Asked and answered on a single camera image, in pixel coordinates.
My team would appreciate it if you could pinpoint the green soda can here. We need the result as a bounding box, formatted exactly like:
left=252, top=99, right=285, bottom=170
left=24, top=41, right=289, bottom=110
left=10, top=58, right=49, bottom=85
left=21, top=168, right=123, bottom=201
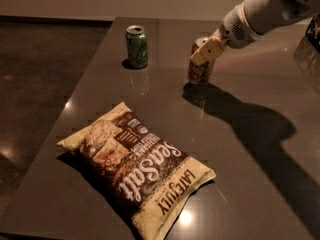
left=126, top=25, right=148, bottom=68

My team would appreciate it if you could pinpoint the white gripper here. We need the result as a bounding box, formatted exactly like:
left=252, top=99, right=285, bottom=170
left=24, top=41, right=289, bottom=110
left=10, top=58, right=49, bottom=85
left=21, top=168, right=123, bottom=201
left=191, top=3, right=262, bottom=65

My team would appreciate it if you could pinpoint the brown sea salt chip bag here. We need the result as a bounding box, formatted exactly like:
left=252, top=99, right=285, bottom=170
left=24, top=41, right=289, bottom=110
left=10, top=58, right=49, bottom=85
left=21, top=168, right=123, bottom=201
left=58, top=103, right=216, bottom=240

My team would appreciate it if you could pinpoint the orange soda can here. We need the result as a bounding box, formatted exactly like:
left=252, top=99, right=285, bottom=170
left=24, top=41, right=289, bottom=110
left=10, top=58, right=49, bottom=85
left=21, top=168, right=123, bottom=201
left=188, top=37, right=214, bottom=85

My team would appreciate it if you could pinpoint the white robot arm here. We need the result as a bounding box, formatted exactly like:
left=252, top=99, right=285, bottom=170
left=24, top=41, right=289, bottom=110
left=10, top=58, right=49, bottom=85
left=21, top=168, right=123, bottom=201
left=191, top=0, right=320, bottom=65

